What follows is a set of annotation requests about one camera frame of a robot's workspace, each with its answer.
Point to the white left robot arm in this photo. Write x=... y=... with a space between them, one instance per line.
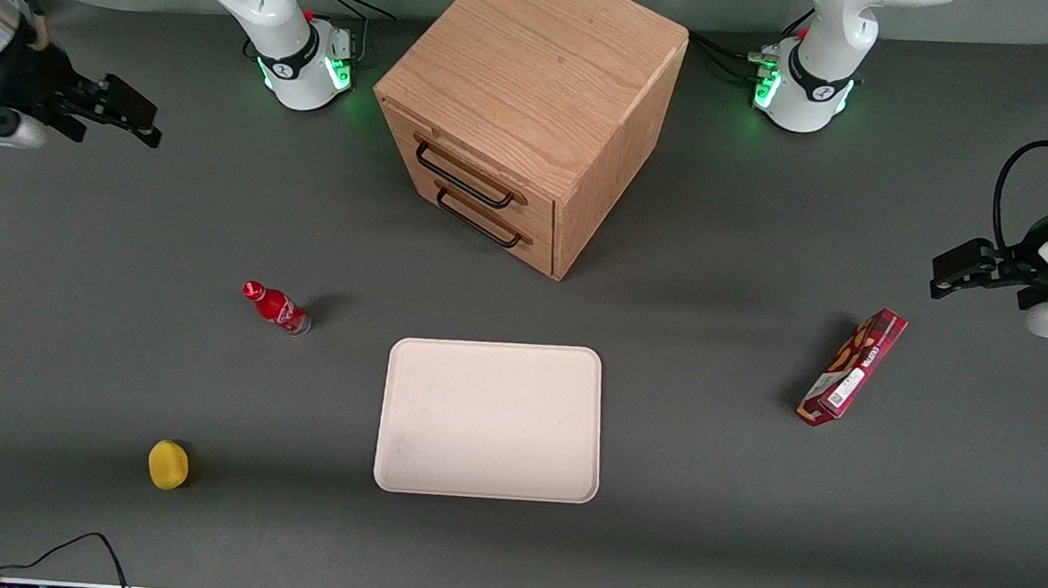
x=828 y=39

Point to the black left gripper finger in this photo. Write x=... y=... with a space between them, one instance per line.
x=1036 y=299
x=969 y=265

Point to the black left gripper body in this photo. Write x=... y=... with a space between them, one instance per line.
x=1020 y=266

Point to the yellow round sponge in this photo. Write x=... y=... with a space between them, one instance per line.
x=168 y=465

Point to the wooden drawer front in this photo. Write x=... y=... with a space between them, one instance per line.
x=540 y=256
x=539 y=217

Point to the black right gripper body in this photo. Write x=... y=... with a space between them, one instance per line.
x=30 y=80

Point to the wooden drawer cabinet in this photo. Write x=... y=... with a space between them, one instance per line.
x=539 y=74

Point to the beige plastic tray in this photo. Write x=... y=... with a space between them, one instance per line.
x=489 y=419

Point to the small red soda bottle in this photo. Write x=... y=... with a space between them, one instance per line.
x=276 y=307

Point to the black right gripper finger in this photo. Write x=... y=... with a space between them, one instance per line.
x=127 y=105
x=67 y=126

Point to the red cookie box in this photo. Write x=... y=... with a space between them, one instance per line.
x=854 y=368

